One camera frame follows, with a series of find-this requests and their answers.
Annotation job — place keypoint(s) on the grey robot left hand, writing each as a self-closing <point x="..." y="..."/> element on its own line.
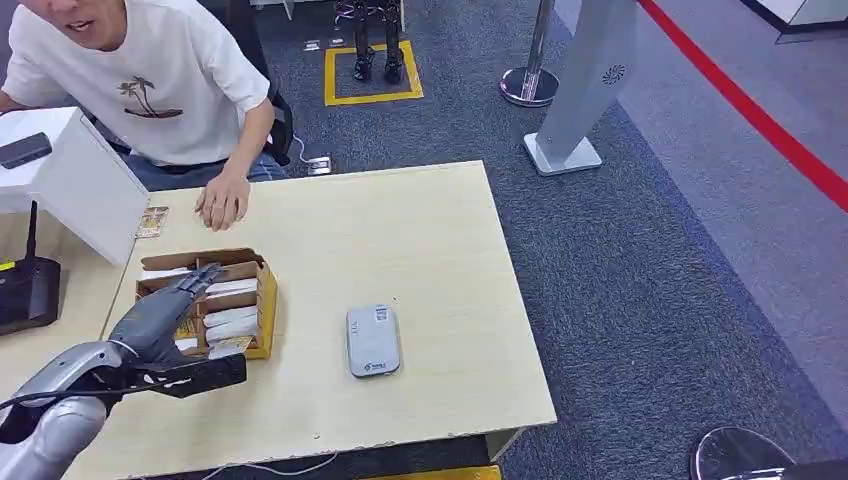
<point x="149" y="324"/>

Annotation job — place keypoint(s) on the person's left hand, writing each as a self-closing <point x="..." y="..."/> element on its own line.
<point x="224" y="202"/>

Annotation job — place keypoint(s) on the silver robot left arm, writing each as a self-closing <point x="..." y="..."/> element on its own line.
<point x="53" y="424"/>

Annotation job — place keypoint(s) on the white card stack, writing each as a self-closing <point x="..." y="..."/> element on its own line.
<point x="230" y="314"/>
<point x="166" y="273"/>
<point x="232" y="287"/>
<point x="233" y="331"/>

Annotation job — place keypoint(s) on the gold printed card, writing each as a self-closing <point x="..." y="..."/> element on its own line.
<point x="152" y="222"/>
<point x="232" y="348"/>

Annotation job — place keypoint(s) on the floor power socket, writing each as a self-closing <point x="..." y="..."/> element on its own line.
<point x="319" y="166"/>

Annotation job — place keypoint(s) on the wooden card box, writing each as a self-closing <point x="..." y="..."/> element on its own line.
<point x="266" y="311"/>

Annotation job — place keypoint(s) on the black router with antenna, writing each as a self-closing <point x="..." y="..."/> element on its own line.
<point x="28" y="295"/>

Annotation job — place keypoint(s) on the white box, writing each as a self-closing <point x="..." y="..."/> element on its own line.
<point x="86" y="185"/>

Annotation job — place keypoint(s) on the person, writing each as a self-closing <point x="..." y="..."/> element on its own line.
<point x="152" y="73"/>

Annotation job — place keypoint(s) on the yellow floor tape square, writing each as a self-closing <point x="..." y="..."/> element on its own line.
<point x="330" y="79"/>

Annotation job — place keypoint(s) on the black office chair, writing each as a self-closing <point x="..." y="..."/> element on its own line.
<point x="248" y="33"/>

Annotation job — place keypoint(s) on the grey card reader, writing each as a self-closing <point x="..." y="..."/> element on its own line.
<point x="373" y="341"/>

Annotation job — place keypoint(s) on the small black device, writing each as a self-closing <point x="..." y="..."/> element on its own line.
<point x="24" y="150"/>

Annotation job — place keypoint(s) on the black robot legs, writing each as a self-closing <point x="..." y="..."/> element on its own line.
<point x="392" y="56"/>

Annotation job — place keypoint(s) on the yellow floor tape strip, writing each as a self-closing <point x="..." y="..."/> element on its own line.
<point x="450" y="474"/>

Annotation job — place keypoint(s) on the grey kiosk stand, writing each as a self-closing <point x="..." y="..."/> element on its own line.
<point x="583" y="73"/>

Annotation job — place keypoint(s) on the red floor tape line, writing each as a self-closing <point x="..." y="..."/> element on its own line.
<point x="762" y="122"/>

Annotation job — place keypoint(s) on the chrome stanchion base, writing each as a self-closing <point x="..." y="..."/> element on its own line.
<point x="735" y="457"/>

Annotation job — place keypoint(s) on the white cabinet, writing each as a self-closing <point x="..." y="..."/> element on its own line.
<point x="808" y="13"/>

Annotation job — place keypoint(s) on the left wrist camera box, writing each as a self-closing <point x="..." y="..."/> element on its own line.
<point x="205" y="378"/>

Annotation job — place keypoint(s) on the chrome stanchion post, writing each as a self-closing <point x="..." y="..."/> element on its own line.
<point x="530" y="83"/>

